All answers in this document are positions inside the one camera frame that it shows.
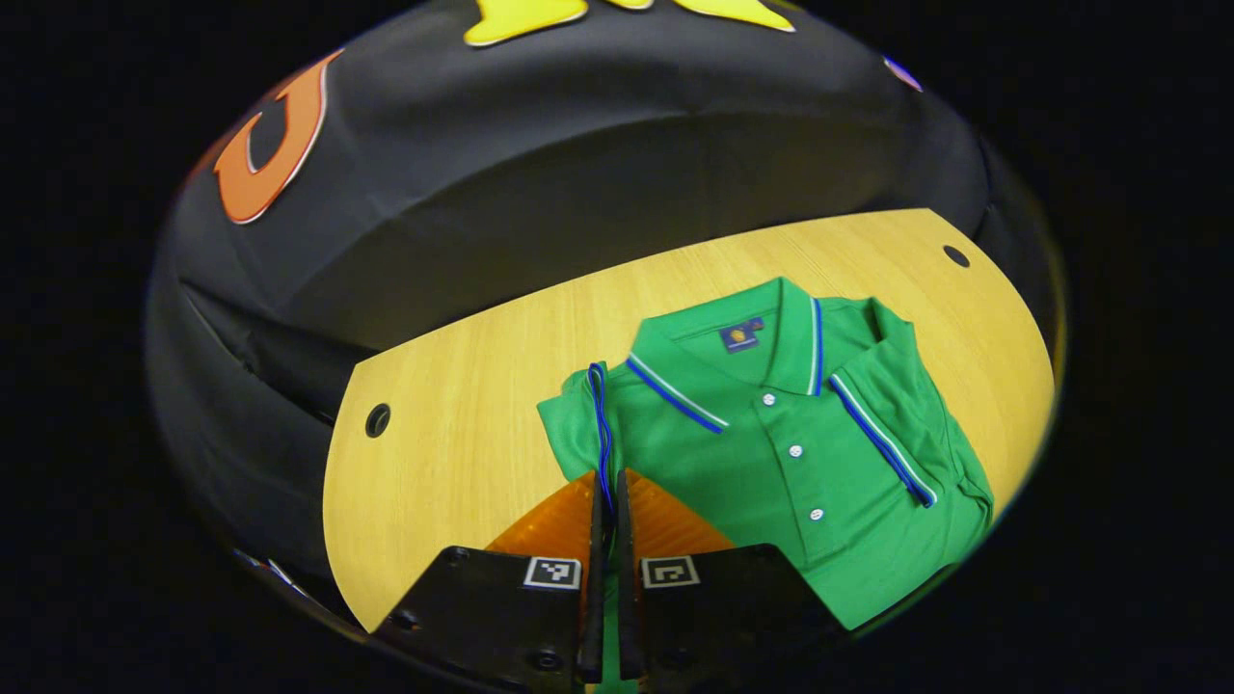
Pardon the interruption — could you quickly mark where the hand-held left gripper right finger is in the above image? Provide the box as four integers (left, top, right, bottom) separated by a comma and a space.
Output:
614, 468, 851, 681

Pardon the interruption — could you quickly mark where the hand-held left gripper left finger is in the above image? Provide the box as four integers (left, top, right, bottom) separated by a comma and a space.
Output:
371, 470, 609, 687

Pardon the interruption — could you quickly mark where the green polo T-shirt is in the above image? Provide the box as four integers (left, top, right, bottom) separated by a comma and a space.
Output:
537, 277, 995, 694

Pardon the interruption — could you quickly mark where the black backdrop cloth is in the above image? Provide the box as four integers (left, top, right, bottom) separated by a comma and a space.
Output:
145, 0, 1061, 618

